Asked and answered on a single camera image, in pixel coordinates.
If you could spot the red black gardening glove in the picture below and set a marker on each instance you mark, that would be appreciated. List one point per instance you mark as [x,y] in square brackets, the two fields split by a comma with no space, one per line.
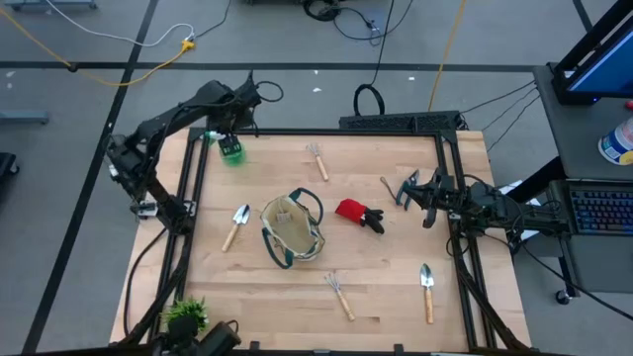
[348,208]

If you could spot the grey desk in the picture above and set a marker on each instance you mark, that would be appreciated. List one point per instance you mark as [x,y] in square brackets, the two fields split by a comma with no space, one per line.
[573,133]

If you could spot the black backlit keyboard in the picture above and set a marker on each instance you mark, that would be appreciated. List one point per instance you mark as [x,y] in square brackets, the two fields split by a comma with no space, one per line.
[601,210]

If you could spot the grey metal floor bar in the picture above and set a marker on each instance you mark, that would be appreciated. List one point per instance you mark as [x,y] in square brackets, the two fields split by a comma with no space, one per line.
[49,4]
[25,117]

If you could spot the black computer monitor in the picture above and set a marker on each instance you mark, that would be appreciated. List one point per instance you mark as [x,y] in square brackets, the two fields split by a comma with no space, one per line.
[608,64]

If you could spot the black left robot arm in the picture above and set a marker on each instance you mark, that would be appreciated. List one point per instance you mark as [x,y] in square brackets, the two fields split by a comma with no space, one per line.
[148,131]

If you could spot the beige green gardening bag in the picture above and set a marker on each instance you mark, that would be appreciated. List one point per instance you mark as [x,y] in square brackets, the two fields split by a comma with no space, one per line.
[292,232]

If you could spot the black desk beam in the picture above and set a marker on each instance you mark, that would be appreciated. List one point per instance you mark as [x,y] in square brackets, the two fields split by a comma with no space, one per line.
[539,178]

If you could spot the black aluminium table frame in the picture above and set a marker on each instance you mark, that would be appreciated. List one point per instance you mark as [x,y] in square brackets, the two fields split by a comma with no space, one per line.
[321,132]

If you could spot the white blue plastic tub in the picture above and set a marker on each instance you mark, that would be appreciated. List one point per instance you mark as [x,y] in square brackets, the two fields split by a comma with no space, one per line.
[618,146]

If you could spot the black perforated metal box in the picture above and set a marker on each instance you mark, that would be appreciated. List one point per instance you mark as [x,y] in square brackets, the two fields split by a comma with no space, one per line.
[395,121]

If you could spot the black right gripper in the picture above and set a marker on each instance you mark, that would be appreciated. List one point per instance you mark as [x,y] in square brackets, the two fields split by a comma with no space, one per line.
[440,195]

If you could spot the black desk caster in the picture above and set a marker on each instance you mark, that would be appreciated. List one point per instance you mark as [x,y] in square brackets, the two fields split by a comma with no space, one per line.
[563,296]

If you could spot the green spray bottle white head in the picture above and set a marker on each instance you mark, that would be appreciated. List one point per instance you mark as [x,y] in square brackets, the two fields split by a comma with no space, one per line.
[233,159]

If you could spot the black wheeled base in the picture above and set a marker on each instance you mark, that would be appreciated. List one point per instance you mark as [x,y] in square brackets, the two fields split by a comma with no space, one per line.
[6,165]

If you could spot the small green artificial plant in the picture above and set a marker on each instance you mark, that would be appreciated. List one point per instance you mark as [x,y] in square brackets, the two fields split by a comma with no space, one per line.
[190,307]

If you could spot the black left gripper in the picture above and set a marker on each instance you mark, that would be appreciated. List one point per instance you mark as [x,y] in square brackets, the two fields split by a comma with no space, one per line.
[235,106]

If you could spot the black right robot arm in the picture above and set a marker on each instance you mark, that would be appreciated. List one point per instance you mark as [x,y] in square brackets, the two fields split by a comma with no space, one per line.
[487,203]

